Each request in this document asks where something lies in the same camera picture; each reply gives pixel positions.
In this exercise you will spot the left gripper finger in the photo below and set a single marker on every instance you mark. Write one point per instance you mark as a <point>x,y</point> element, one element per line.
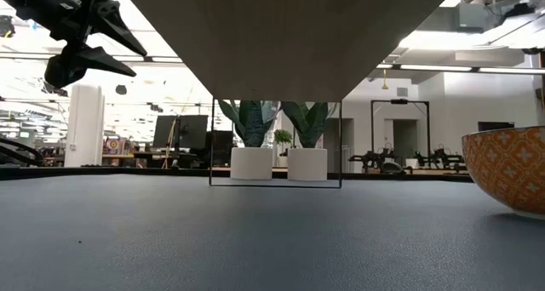
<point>81,61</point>
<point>113,21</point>

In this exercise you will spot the orange bowl with blue inside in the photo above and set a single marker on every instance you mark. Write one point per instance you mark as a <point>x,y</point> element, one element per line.
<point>511,172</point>

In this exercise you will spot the dark wall screen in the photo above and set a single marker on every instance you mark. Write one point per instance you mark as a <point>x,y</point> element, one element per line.
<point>496,126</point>

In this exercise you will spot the snake plant in white pot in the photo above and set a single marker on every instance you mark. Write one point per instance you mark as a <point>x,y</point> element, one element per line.
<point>251,163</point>
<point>307,164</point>

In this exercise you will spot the small green potted plant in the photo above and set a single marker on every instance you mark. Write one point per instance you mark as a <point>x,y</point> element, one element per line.
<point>283,137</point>

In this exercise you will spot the white pillar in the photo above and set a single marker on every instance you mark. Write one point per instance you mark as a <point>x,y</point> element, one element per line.
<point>85,125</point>

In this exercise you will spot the black background robot arm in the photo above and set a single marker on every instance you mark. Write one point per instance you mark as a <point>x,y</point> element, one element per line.
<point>440,159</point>
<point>374,158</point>

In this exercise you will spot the black computer monitor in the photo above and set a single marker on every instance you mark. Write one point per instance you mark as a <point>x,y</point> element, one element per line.
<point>193,131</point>
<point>222,148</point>

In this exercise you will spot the black metal frame stand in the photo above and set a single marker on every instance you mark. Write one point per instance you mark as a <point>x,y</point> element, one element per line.
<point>400,101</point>

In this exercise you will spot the black curved bar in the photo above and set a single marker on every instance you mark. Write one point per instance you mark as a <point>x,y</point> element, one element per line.
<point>23,148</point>

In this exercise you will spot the colourful box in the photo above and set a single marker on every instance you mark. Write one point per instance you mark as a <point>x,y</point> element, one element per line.
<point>116,146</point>

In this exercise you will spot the black table frame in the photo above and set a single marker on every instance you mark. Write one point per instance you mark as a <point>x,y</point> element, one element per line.
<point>127,172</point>

